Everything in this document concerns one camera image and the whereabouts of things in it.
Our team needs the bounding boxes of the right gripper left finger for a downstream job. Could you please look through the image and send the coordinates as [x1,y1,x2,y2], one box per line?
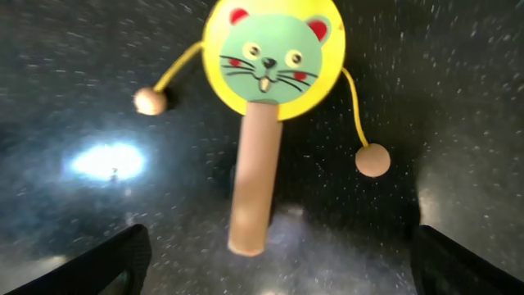
[0,223,153,295]

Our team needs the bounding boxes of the yellow rattle drum toy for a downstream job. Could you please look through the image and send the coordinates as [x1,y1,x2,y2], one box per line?
[133,0,392,258]

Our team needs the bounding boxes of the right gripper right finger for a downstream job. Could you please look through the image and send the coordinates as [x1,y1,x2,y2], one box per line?
[410,224,524,295]

